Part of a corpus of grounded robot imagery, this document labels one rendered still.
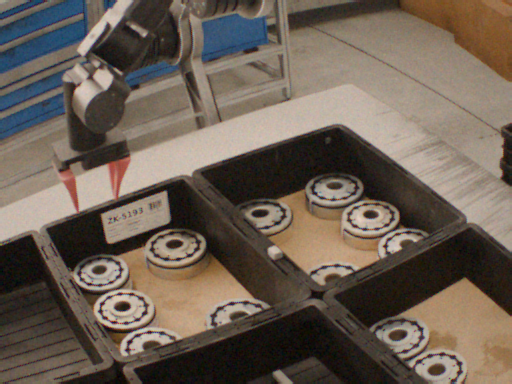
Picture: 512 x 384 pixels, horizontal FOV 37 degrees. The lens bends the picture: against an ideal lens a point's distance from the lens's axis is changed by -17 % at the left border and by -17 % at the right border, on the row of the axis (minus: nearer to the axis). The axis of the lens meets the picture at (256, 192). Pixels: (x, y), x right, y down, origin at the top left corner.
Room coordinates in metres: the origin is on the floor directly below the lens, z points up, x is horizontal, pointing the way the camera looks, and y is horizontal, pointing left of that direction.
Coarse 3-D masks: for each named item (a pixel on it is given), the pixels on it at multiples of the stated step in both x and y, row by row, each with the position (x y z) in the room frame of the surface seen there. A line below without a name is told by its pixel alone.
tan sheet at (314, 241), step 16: (304, 208) 1.30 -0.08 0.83; (304, 224) 1.25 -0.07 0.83; (320, 224) 1.25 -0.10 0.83; (336, 224) 1.24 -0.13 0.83; (400, 224) 1.22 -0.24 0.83; (288, 240) 1.21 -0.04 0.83; (304, 240) 1.20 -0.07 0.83; (320, 240) 1.20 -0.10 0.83; (336, 240) 1.19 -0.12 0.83; (304, 256) 1.16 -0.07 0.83; (320, 256) 1.15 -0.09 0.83; (336, 256) 1.15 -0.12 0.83; (352, 256) 1.14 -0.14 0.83; (368, 256) 1.14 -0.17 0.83
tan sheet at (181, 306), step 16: (128, 256) 1.20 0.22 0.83; (144, 272) 1.15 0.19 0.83; (208, 272) 1.14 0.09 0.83; (224, 272) 1.14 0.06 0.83; (144, 288) 1.10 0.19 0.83; (160, 288) 1.10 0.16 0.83; (176, 288) 1.10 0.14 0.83; (192, 288) 1.10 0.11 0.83; (208, 288) 1.10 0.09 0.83; (224, 288) 1.09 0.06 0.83; (240, 288) 1.09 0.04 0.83; (160, 304) 1.06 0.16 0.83; (176, 304) 1.06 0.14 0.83; (192, 304) 1.06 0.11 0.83; (208, 304) 1.05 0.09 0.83; (160, 320) 1.02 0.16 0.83; (176, 320) 1.02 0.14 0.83; (192, 320) 1.01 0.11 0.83
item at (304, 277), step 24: (288, 144) 1.35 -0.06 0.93; (360, 144) 1.33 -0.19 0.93; (216, 168) 1.29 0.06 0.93; (216, 192) 1.21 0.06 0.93; (432, 192) 1.15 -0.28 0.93; (240, 216) 1.14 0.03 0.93; (456, 216) 1.07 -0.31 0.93; (264, 240) 1.07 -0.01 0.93; (288, 264) 1.00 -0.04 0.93; (312, 288) 0.94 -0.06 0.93
